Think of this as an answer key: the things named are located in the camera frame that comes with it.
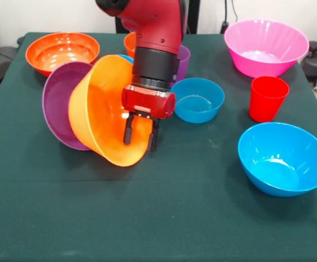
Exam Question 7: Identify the large orange bowl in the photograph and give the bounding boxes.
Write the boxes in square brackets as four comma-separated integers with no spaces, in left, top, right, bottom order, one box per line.
[68,54,155,168]

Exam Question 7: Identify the wide red-orange bowl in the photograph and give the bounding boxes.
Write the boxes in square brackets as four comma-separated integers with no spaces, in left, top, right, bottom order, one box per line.
[25,31,101,78]

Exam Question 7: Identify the black plug with cable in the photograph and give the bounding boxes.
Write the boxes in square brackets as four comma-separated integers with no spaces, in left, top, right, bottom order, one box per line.
[220,0,238,34]

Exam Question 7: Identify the purple cup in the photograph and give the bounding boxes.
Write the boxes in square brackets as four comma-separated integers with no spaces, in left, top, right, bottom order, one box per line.
[171,45,191,88]

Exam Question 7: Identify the wide purple bowl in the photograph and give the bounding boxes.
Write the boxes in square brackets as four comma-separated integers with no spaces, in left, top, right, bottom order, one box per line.
[42,61,93,151]

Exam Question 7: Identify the small blue bowl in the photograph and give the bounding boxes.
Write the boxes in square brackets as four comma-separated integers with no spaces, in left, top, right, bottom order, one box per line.
[171,78,226,124]

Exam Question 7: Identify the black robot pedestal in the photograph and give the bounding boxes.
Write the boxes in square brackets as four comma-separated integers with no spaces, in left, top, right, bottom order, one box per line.
[114,0,201,34]

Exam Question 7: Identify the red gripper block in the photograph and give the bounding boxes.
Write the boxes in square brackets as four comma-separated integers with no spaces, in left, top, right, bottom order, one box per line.
[121,84,177,152]

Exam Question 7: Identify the red cup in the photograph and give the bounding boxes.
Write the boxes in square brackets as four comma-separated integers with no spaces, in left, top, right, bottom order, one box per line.
[249,75,290,123]

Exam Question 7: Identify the large pink bowl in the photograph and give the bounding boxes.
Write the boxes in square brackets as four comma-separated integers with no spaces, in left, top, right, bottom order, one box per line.
[224,19,310,79]

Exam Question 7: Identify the blue cup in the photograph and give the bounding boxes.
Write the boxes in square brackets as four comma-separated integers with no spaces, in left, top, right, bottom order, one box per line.
[116,53,134,65]

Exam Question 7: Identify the large blue bowl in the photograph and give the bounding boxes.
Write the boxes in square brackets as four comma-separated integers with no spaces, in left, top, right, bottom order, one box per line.
[237,122,317,198]

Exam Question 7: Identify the dark green table cloth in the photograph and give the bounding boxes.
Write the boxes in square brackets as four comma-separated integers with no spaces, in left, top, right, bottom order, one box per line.
[0,32,317,262]

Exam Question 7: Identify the small red-orange bowl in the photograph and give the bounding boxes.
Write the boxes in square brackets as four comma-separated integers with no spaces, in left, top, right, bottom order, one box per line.
[123,32,137,59]

